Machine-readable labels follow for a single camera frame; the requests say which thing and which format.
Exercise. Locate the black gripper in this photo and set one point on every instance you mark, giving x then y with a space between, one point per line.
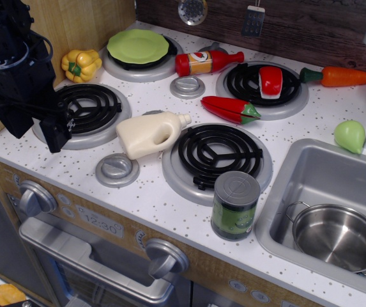
26 93

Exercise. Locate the red and white toy sushi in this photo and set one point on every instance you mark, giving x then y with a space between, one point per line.
270 82

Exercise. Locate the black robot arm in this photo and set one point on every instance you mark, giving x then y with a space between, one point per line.
17 41

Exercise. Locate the green plate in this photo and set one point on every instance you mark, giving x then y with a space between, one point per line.
138 46

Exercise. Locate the front left stove burner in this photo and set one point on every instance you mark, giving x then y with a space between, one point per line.
96 110

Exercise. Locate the stove burner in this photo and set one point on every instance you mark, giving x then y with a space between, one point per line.
156 71
241 81
96 110
204 152

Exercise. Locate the yellow toy bell pepper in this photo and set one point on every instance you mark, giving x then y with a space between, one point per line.
81 66

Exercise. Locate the front grey stovetop knob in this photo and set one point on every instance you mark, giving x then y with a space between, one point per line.
117 170

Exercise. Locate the grey stovetop knob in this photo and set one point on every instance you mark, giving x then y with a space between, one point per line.
188 87
117 170
215 46

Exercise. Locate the left oven dial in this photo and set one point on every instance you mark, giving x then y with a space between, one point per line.
35 199

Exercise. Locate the oven dial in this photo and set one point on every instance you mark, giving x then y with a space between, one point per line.
165 258
35 199

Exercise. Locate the cream toy detergent bottle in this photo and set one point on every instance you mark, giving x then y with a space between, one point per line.
150 133

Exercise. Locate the back left stove burner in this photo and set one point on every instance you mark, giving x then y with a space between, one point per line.
156 71

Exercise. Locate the back grey stovetop knob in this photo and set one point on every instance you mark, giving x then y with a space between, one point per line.
188 87

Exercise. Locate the front right stove burner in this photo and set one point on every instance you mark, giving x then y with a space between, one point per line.
204 152

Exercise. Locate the red toy ketchup bottle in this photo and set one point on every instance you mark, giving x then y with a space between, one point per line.
205 62

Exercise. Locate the right oven dial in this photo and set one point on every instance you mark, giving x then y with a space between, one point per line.
165 258

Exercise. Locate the hanging slotted spoon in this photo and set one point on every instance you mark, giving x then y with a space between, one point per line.
192 12

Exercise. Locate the rear grey stovetop knob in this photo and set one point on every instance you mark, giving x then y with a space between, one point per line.
215 46

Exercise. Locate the red toy chili pepper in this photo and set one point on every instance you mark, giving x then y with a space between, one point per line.
231 109

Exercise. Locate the yellow toy on floor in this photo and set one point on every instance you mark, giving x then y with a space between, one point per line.
10 294

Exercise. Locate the green toy can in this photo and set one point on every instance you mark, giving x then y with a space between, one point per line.
234 205

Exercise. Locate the back right stove burner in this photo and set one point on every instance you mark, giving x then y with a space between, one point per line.
241 81

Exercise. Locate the hanging grey spatula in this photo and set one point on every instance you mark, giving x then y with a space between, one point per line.
253 21

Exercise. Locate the silver sink basin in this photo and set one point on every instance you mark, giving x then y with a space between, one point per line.
316 173

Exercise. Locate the orange toy carrot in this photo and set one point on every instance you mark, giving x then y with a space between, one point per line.
334 76

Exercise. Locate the light green toy pear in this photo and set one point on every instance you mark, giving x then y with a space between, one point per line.
350 135

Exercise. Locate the steel pot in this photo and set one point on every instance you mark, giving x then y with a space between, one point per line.
332 233

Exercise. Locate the grey oven door handle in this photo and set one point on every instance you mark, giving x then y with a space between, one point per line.
71 262

